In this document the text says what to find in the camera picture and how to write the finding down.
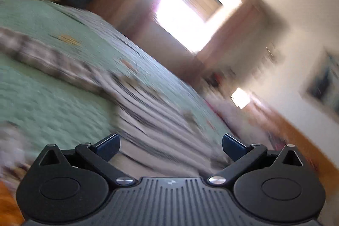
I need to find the framed wall photo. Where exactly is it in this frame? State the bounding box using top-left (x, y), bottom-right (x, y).
top-left (300, 49), bottom-right (339, 116)

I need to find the bright window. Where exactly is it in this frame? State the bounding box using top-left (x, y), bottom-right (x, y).
top-left (154, 0), bottom-right (243, 54)

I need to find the floral pink pillow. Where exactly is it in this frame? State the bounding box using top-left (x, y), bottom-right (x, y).
top-left (205, 92), bottom-right (280, 154)

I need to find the green quilted bedspread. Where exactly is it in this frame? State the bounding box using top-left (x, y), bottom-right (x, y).
top-left (0, 0), bottom-right (235, 181)

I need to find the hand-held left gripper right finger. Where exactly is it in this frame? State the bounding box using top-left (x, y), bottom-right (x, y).
top-left (208, 133), bottom-right (304, 187)

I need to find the white black-striped knit sweater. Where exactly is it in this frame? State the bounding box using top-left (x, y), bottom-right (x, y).
top-left (0, 27), bottom-right (235, 177)

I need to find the wooden headboard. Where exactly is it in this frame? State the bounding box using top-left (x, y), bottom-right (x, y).
top-left (250, 97), bottom-right (339, 180)

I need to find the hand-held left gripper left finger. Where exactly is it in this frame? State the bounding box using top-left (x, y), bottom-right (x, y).
top-left (38, 133), bottom-right (134, 187)

